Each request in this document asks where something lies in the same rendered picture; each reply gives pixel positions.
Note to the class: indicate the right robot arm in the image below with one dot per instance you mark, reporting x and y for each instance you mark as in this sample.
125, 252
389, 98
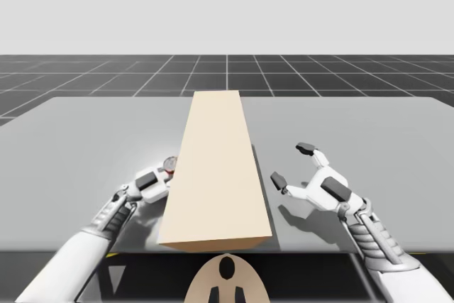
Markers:
386, 253

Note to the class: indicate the tall board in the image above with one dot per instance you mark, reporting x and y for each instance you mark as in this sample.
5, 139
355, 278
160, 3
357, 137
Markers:
216, 171

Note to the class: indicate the red and white can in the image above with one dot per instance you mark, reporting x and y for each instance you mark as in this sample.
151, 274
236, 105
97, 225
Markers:
171, 164

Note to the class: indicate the tan robot part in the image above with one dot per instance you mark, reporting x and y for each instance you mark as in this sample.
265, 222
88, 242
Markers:
226, 280

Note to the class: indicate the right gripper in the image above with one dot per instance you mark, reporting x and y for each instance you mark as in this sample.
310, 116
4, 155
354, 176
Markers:
328, 189

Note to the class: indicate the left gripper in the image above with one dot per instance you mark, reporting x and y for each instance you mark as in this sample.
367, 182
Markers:
150, 184

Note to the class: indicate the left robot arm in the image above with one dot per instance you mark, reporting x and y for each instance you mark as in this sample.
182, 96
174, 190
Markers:
85, 246

